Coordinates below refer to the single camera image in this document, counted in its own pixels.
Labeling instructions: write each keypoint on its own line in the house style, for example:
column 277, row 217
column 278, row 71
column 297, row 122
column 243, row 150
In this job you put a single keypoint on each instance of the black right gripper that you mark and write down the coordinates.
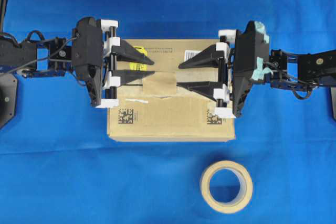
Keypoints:
column 244, row 54

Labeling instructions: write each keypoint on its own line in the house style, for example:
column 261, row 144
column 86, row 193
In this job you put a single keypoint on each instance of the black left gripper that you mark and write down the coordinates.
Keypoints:
column 87, row 54

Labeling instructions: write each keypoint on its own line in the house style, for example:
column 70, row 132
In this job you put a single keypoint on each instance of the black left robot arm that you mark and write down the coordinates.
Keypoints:
column 37, row 56

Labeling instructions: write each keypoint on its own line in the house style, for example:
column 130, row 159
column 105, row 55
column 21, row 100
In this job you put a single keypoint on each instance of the brown cardboard box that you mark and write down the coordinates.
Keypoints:
column 156, row 109

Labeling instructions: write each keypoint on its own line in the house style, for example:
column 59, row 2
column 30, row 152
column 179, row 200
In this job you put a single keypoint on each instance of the beige masking tape roll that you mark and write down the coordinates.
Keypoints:
column 226, row 187

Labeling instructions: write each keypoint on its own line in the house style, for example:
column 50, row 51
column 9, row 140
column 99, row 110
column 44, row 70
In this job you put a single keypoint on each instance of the blue table cloth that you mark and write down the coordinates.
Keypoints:
column 59, row 166

